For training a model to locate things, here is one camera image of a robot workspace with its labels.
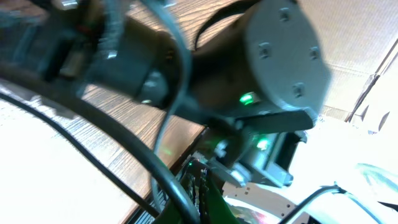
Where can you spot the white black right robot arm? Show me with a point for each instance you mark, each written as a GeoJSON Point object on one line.
{"type": "Point", "coordinates": [258, 85]}

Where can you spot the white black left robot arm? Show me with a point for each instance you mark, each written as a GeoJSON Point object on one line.
{"type": "Point", "coordinates": [356, 193]}

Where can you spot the brown cardboard back panel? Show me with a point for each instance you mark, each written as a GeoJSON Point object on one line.
{"type": "Point", "coordinates": [355, 37]}

